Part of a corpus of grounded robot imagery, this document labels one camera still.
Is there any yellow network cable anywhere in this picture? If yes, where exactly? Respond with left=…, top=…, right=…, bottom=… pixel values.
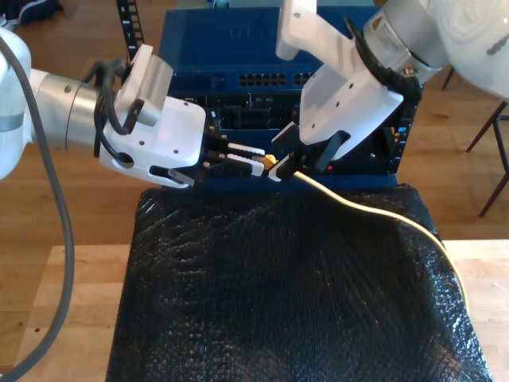
left=254, top=154, right=471, bottom=310

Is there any black rack server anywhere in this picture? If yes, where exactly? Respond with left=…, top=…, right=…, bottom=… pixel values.
left=174, top=92, right=406, bottom=131

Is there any black bubble wrap mat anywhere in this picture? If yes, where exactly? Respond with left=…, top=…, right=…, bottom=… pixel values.
left=105, top=183, right=494, bottom=382

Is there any dark blue sneaker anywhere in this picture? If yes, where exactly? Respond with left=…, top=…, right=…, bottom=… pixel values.
left=17, top=0, right=65, bottom=25

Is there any blue rack base plate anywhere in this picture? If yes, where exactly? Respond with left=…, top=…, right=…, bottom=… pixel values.
left=161, top=173, right=400, bottom=194

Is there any black perforated rack post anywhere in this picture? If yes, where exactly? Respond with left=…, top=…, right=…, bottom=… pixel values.
left=391, top=93, right=422, bottom=175
left=115, top=0, right=145, bottom=57

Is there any blue Netgear network switch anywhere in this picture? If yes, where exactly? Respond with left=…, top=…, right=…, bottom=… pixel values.
left=157, top=7, right=383, bottom=93

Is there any thick grey cable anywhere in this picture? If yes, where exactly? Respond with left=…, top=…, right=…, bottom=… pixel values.
left=0, top=35, right=76, bottom=382

